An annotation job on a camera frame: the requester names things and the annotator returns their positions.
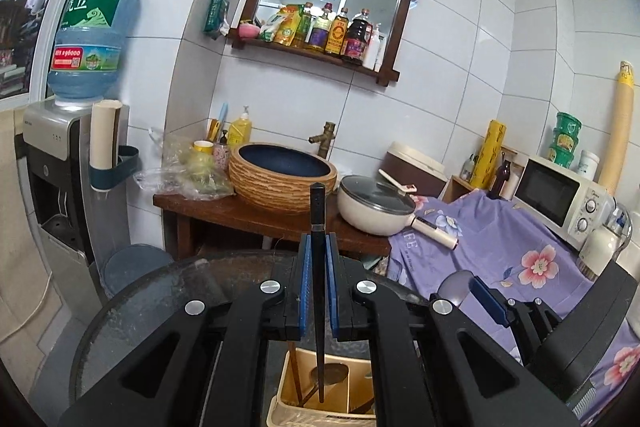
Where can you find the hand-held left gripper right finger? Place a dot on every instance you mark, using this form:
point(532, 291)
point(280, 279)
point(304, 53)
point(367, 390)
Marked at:
point(332, 292)

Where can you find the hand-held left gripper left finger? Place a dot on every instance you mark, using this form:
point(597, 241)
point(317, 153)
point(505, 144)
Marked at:
point(303, 292)

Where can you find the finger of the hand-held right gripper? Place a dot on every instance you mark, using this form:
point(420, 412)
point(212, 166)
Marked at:
point(487, 299)

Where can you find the metal spoon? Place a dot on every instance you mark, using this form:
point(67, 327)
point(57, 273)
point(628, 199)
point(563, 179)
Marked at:
point(332, 374)
point(452, 287)

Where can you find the black chopstick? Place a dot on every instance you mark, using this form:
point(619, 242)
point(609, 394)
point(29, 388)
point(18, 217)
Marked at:
point(318, 217)

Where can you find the cream plastic utensil holder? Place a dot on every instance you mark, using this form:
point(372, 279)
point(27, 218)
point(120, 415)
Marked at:
point(285, 407)

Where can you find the purple floral cloth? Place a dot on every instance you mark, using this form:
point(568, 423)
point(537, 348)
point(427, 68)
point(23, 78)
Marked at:
point(500, 232)

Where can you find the white pan with glass lid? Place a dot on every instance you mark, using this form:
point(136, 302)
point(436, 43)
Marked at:
point(370, 212)

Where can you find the woven wash basin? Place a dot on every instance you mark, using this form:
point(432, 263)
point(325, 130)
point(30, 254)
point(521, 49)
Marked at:
point(270, 187)

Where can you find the wooden counter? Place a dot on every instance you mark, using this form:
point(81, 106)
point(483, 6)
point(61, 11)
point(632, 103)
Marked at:
point(225, 212)

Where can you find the small wooden box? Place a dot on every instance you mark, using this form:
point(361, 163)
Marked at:
point(457, 189)

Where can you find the brown glass bottle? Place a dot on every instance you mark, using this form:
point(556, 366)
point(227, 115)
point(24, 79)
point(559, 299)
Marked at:
point(500, 182)

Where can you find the white microwave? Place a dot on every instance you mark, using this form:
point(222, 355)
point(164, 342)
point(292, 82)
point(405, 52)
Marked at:
point(545, 192)

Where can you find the white rice paddle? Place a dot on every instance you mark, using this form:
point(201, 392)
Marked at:
point(395, 181)

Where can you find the small clear bottle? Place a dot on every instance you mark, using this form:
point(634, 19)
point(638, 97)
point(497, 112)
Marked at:
point(468, 168)

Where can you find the yellow wrap roll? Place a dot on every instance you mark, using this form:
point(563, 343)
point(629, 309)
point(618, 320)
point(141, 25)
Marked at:
point(487, 154)

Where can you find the brown and white rice cooker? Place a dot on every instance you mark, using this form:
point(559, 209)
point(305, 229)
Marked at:
point(425, 167)

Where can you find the brass faucet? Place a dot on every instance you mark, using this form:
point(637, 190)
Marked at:
point(326, 139)

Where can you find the small pump bottle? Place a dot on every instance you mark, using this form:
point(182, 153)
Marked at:
point(221, 149)

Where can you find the clear plastic bag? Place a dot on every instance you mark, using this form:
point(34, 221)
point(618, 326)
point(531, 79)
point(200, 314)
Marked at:
point(185, 177)

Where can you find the white jar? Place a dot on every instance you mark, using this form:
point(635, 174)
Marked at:
point(588, 166)

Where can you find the grey trash bin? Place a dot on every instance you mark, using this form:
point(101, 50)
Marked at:
point(135, 267)

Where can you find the yellow dish soap bottle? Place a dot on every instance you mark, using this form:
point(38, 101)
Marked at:
point(240, 129)

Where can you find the yellow cup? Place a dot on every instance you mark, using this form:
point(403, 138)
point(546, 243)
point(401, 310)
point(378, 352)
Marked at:
point(202, 148)

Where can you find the blue toothbrush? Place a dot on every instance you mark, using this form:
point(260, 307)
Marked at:
point(223, 114)

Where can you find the tall beige cup sleeve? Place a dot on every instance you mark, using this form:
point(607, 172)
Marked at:
point(617, 132)

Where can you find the teal cup holder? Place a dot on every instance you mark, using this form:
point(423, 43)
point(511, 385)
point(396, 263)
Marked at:
point(120, 174)

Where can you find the white squeeze bottle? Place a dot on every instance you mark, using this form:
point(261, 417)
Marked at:
point(375, 49)

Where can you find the dark soy sauce bottle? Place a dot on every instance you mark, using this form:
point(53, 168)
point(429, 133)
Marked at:
point(356, 39)

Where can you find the beige paper cup sleeve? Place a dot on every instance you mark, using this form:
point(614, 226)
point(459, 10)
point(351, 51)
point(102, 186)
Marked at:
point(104, 132)

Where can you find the yellow label bottle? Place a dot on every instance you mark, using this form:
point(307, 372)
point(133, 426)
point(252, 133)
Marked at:
point(337, 36)

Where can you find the purple label bottle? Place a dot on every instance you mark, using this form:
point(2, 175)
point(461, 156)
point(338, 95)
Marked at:
point(320, 32)

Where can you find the cooking oil bottle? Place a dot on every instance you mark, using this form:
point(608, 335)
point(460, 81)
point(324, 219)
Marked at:
point(303, 29)

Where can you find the yellow pouch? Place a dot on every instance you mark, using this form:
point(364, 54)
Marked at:
point(280, 27)

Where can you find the pink bowl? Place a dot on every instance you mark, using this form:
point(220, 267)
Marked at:
point(248, 31)

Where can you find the grey water dispenser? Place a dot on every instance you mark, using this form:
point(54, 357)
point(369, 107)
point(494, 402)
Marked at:
point(55, 187)

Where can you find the green packet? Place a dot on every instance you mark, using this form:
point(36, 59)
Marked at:
point(216, 9)

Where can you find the blue water jug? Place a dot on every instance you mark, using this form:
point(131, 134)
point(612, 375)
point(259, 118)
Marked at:
point(92, 32)

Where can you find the sliding window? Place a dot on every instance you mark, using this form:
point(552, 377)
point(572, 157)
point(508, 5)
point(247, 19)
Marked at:
point(35, 7)

